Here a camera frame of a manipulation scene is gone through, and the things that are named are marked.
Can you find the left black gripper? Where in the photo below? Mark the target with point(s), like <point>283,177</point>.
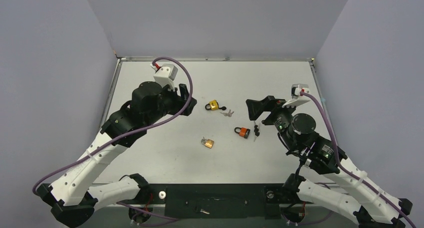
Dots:
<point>180,101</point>

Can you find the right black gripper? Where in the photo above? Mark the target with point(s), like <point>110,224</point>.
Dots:
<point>269,107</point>

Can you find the black-headed key bunch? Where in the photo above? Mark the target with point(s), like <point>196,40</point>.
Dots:
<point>256,130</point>

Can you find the orange padlock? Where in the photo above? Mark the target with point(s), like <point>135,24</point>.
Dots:
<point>242,132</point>

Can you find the silver key bunch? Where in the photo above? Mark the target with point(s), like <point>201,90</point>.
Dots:
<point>229,113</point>

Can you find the yellow padlock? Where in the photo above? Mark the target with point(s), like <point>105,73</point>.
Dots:
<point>213,105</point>

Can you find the small brass padlock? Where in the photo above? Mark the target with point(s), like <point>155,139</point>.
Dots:
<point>207,142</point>

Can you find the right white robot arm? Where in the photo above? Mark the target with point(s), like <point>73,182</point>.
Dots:
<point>362,201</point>

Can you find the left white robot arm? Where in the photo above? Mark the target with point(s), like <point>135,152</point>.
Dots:
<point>73,197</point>

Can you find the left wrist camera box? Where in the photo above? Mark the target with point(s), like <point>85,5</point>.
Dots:
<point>165,75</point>

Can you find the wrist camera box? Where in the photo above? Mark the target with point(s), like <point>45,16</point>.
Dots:
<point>165,75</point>
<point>297,98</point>

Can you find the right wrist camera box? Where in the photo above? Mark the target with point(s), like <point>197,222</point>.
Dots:
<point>297,98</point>

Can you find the aluminium table edge rail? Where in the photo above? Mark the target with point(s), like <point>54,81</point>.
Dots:
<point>111,92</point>

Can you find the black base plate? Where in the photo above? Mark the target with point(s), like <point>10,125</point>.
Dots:
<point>192,201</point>

